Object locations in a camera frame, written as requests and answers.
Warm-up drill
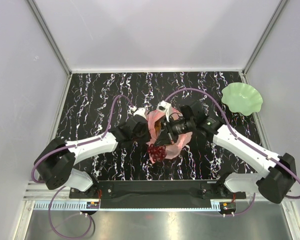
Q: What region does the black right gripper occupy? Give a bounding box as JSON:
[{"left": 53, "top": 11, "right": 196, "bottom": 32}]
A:
[{"left": 154, "top": 115, "right": 195, "bottom": 147}]

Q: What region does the red grape bunch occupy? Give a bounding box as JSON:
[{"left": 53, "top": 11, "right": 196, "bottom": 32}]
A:
[{"left": 147, "top": 144, "right": 167, "bottom": 163}]

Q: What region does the pink plastic bag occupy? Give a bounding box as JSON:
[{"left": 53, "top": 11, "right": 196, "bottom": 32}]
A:
[{"left": 146, "top": 107, "right": 193, "bottom": 164}]

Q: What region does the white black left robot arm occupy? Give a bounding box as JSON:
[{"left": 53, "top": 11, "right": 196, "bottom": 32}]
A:
[{"left": 34, "top": 115, "right": 151, "bottom": 198}]

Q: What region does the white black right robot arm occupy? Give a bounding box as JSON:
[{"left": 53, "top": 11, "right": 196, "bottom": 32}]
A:
[{"left": 154, "top": 101, "right": 297, "bottom": 204}]

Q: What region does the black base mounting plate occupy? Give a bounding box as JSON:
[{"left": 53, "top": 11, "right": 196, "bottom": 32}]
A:
[{"left": 69, "top": 180, "right": 246, "bottom": 200}]

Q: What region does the green wavy plastic bowl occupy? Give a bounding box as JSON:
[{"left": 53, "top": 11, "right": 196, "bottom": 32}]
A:
[{"left": 221, "top": 82, "right": 263, "bottom": 116}]

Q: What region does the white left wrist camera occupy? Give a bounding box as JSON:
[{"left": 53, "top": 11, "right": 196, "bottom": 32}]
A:
[{"left": 131, "top": 106, "right": 148, "bottom": 123}]

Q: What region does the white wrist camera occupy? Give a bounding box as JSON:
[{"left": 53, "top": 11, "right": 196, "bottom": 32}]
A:
[
  {"left": 156, "top": 100, "right": 176, "bottom": 122},
  {"left": 131, "top": 106, "right": 148, "bottom": 123}
]

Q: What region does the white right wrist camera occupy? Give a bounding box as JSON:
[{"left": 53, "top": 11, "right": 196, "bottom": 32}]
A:
[{"left": 156, "top": 100, "right": 176, "bottom": 122}]

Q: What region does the aluminium frame rail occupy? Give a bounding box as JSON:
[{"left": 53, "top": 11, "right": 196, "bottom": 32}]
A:
[{"left": 23, "top": 181, "right": 70, "bottom": 200}]

